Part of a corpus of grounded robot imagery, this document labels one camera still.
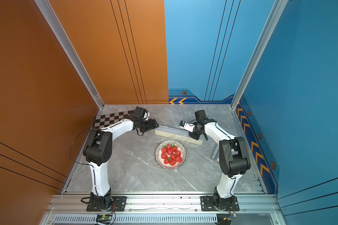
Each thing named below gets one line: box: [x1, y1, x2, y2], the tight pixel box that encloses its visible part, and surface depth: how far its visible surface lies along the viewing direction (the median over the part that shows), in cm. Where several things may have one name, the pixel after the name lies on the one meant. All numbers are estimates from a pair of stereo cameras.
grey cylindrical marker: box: [210, 144, 220, 160], surface depth 93 cm
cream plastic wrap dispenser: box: [154, 124, 205, 145], surface depth 98 cm
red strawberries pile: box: [161, 143, 183, 166], surface depth 89 cm
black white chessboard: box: [93, 110, 135, 130], surface depth 108 cm
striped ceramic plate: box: [154, 139, 187, 170], surface depth 91 cm
